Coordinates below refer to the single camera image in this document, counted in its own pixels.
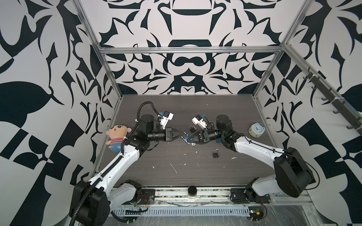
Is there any black corrugated cable hose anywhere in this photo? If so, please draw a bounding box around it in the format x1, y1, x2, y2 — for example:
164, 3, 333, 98
67, 101, 162, 226

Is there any black round knob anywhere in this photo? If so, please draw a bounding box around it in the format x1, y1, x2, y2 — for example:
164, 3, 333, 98
188, 186, 198, 198

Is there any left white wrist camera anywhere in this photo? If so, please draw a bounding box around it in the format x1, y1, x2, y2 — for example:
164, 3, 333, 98
158, 111, 174, 130

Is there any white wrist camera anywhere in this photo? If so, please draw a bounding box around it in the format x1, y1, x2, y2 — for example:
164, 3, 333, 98
192, 115, 207, 129
158, 111, 174, 130

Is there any small black padlock back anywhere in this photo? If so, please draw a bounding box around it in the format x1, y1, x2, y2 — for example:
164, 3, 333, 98
212, 149, 220, 158

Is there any plush doll striped shirt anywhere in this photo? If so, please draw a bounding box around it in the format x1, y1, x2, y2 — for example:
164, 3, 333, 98
106, 125, 132, 153

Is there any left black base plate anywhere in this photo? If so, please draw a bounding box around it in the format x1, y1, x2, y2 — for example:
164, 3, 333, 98
122, 189, 156, 205

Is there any black padlock with key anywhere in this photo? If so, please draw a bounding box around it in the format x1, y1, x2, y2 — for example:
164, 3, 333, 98
189, 125, 197, 133

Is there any wall hook rail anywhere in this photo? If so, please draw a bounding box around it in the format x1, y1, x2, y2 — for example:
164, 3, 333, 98
303, 67, 362, 136

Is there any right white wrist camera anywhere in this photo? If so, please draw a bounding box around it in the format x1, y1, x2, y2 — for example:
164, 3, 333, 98
192, 115, 207, 129

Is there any green circuit board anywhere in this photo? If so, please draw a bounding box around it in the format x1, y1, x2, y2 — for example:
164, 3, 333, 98
248, 207, 268, 222

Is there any blue padlock with key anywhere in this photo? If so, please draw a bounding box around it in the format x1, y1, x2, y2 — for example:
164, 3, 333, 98
181, 136, 196, 146

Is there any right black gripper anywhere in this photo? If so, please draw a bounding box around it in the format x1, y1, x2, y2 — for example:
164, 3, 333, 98
188, 129, 226, 146

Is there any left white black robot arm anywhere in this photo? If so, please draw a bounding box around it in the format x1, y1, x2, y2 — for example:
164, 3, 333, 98
69, 115, 184, 226

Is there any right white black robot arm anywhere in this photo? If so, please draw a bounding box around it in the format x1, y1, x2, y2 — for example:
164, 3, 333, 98
186, 115, 314, 202

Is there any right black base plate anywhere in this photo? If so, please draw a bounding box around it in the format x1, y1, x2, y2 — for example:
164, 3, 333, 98
230, 178, 270, 204

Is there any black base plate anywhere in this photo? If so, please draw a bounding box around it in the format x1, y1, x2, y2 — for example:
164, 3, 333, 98
122, 189, 156, 205
230, 178, 270, 204

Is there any small blue alarm clock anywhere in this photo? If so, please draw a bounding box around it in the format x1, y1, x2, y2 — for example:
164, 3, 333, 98
248, 123, 266, 138

